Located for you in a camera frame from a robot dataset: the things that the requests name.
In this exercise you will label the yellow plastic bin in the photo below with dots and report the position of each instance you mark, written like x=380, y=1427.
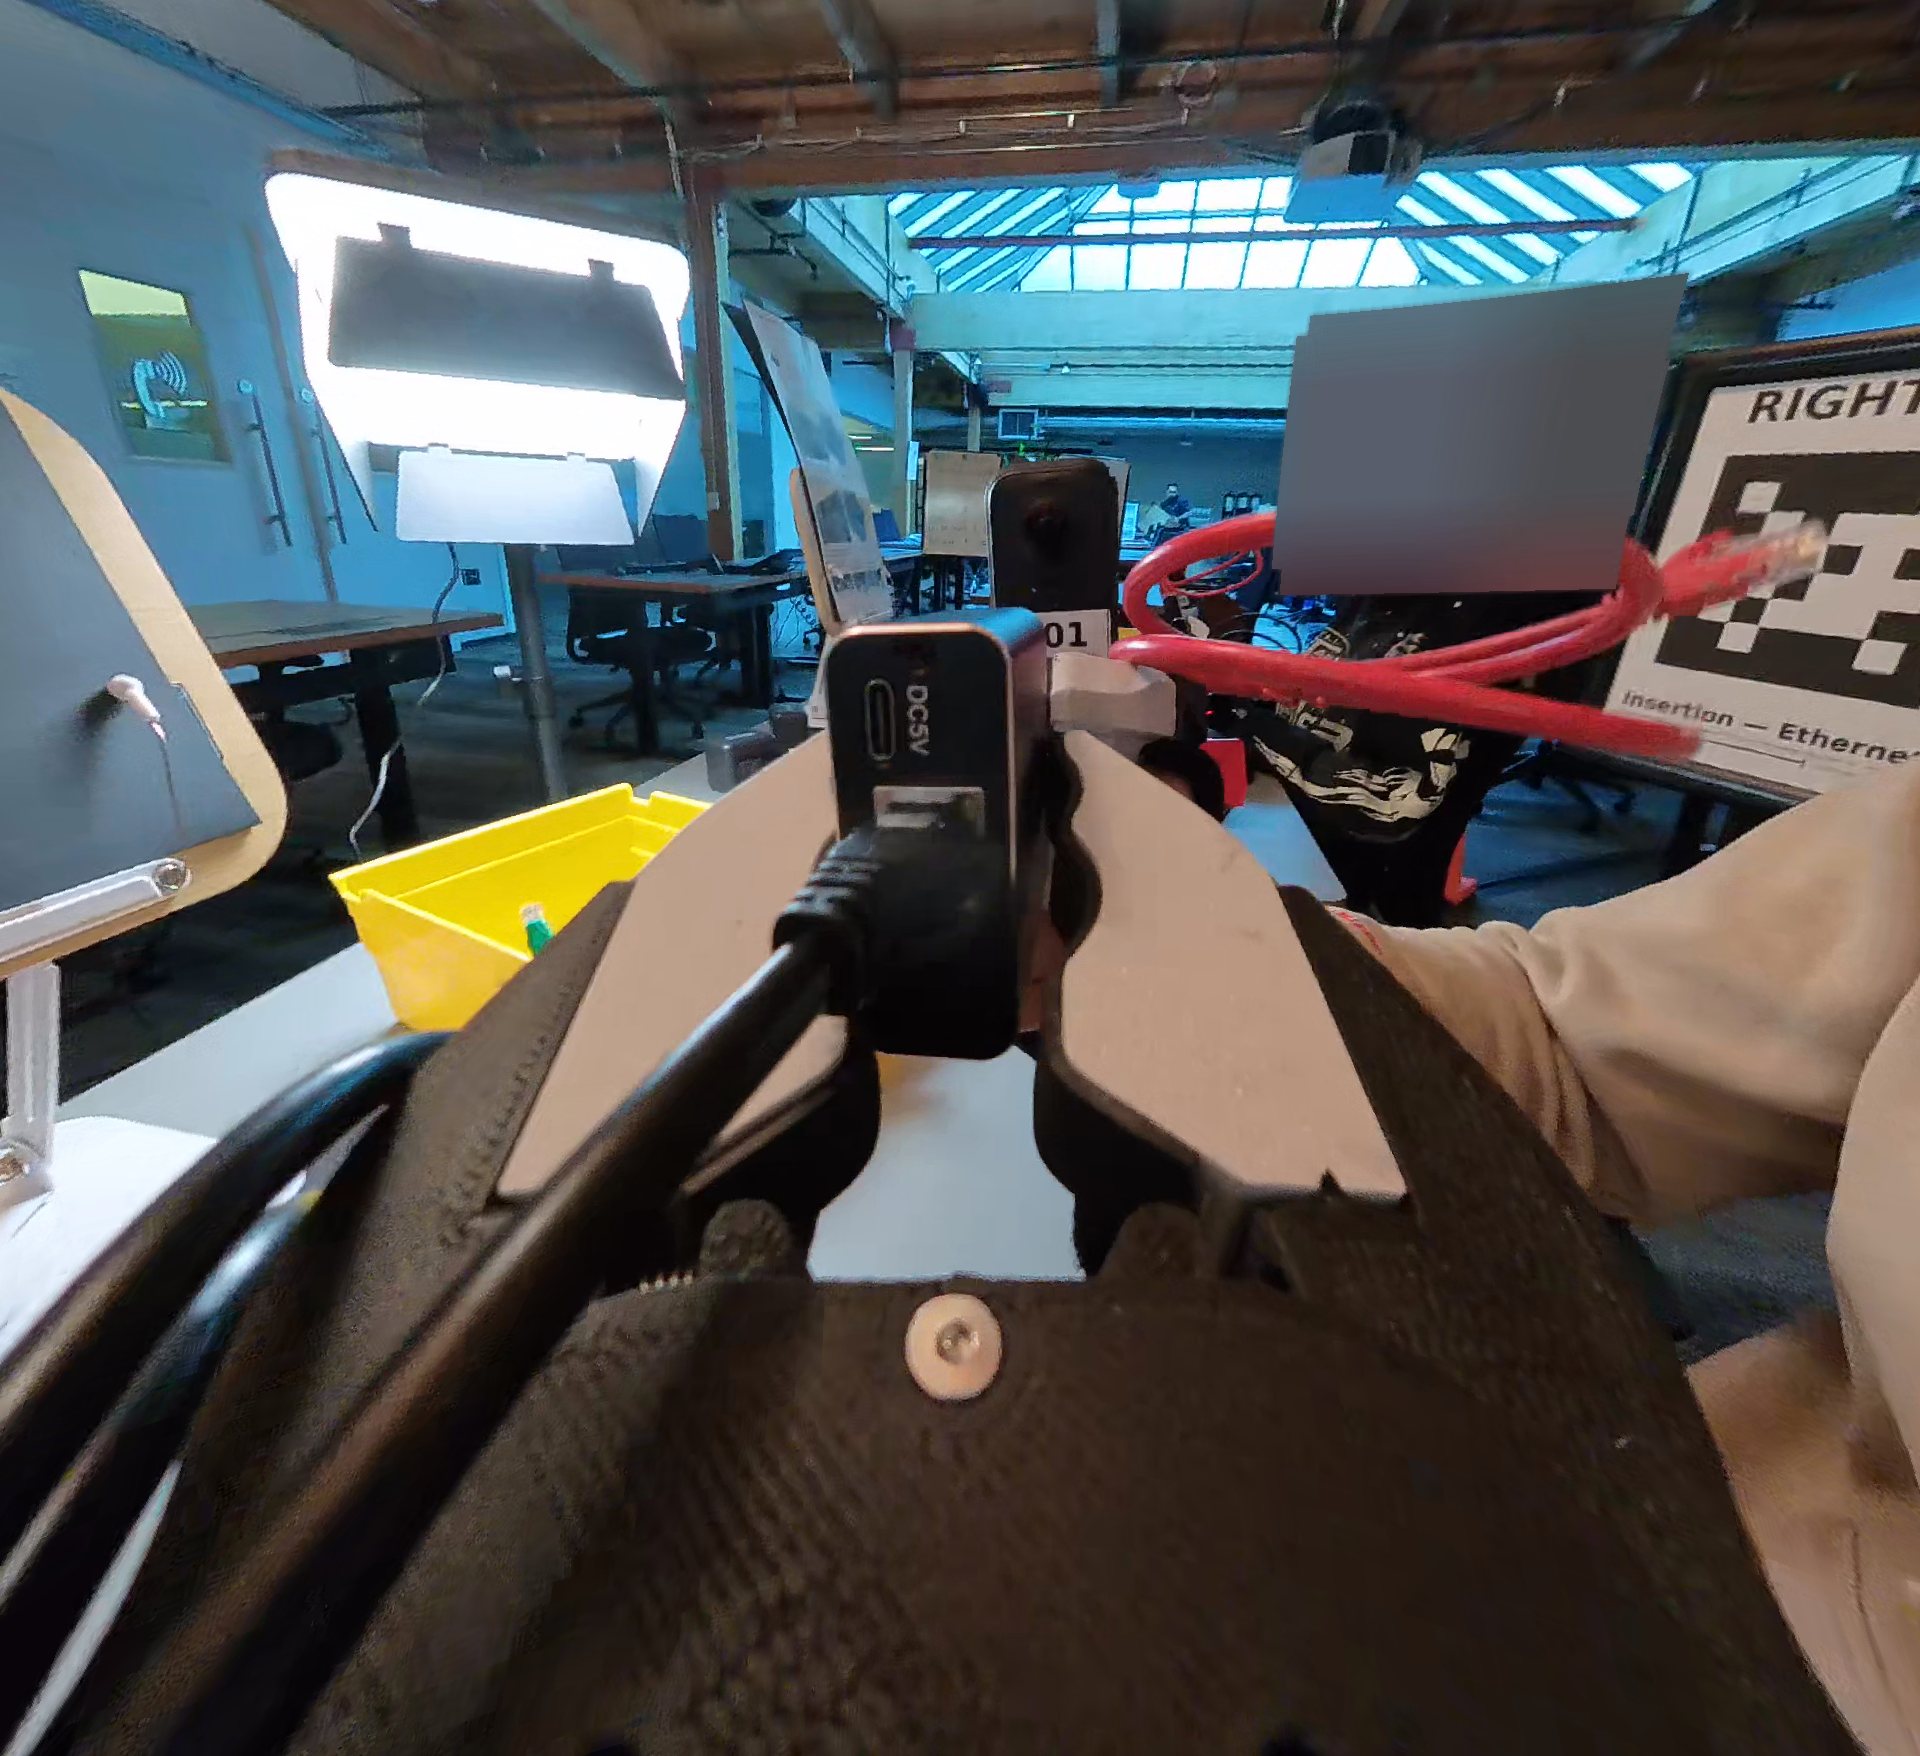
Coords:
x=433, y=929

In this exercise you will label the person's right forearm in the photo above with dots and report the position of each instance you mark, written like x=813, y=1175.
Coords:
x=1652, y=1008

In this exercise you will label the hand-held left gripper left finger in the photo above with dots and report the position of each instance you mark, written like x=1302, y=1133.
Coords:
x=663, y=945

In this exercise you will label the green wall poster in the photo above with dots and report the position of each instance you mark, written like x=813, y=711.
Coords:
x=150, y=376

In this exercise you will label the white softbox light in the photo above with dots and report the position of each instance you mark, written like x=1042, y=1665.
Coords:
x=497, y=438

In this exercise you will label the grey light stand pole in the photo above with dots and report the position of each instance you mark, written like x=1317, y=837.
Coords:
x=539, y=679

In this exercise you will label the wooden desk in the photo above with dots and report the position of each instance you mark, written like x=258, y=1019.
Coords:
x=327, y=625

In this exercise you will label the black white tag sign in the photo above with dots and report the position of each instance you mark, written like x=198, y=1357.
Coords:
x=1726, y=438

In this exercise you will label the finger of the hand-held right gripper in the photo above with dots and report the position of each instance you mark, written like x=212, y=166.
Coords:
x=1107, y=698

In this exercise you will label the wooden easel sign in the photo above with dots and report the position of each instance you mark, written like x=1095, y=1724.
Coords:
x=813, y=438

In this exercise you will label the black ethernet adapter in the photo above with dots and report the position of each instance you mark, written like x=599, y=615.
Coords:
x=905, y=748

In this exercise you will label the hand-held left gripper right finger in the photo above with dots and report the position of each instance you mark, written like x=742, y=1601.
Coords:
x=1200, y=1008

